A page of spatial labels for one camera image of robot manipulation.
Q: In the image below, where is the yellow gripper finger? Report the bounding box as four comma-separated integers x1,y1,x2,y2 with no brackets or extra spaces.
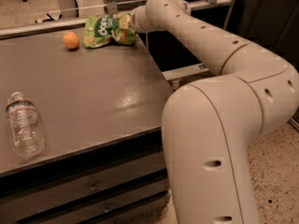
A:
119,14,131,29

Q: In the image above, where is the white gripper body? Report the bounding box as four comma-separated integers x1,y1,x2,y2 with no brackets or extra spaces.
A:
131,6,156,33

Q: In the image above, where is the green rice chip bag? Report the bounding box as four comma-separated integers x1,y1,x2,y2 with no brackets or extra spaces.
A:
83,14,136,49

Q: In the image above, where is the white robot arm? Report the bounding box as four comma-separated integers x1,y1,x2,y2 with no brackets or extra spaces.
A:
130,0,299,224

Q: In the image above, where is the orange fruit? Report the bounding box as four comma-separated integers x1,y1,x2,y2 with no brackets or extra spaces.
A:
63,32,79,49

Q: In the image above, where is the dark cabinet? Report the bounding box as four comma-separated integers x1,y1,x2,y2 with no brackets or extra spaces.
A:
227,0,299,69

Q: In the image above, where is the clear plastic water bottle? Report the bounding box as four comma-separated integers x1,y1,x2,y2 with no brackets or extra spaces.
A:
6,91,45,159

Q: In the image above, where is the grey drawer cabinet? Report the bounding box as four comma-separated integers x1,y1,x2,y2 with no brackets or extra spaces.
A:
0,130,168,224

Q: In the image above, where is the metal frame railing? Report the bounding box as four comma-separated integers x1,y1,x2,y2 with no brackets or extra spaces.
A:
0,0,241,91

